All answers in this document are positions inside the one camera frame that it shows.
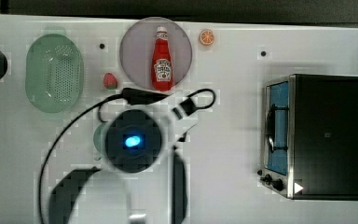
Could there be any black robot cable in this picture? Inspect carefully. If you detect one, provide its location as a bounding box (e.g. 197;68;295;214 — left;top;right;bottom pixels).
37;87;217;224

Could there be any green mug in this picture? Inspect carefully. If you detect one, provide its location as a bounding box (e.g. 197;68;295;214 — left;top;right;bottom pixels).
93;123;105;161

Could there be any red ketchup bottle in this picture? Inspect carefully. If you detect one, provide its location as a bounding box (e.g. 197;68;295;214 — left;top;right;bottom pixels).
151;26;173;91

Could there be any orange slice toy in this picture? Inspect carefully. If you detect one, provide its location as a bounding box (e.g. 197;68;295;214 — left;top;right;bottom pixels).
200;29;214;46

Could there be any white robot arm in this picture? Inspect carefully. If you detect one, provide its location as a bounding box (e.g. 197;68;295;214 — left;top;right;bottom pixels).
47;103;197;224

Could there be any green colander basket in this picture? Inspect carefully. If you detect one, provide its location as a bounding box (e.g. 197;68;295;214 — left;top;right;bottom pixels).
25;34;84;113

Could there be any toy strawberry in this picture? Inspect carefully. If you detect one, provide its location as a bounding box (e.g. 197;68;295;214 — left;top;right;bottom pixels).
103;73;118;90

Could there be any black toaster oven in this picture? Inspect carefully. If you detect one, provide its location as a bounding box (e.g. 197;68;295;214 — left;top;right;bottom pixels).
257;74;358;201

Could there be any grey round plate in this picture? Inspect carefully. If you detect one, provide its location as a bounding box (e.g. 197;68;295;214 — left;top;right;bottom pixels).
119;17;192;90

